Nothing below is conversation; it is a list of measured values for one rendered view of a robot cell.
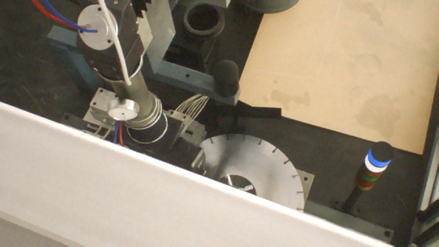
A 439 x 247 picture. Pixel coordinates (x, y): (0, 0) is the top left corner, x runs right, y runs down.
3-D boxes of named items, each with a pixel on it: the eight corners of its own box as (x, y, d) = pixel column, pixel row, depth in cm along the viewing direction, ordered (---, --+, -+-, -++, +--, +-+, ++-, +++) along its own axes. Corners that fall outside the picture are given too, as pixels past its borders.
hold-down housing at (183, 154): (212, 178, 110) (204, 142, 92) (200, 196, 109) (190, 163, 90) (190, 165, 112) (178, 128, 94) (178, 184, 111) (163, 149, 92)
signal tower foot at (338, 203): (364, 206, 139) (366, 204, 136) (361, 218, 137) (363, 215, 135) (334, 195, 140) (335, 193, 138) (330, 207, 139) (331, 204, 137)
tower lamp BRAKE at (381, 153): (392, 150, 105) (396, 145, 102) (387, 170, 103) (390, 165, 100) (371, 144, 106) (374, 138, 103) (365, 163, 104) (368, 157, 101)
